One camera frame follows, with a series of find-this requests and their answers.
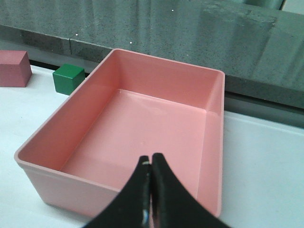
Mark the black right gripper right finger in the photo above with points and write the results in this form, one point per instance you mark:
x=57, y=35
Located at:
x=172, y=205

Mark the green wooden cube right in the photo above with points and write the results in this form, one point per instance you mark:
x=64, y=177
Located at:
x=67, y=78

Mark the pink plastic bin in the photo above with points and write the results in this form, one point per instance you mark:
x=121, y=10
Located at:
x=131, y=105

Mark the pink wooden cube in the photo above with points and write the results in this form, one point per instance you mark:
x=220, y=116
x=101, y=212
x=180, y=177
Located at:
x=15, y=70

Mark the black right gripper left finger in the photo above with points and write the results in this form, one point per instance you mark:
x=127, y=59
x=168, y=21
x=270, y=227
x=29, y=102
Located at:
x=131, y=207

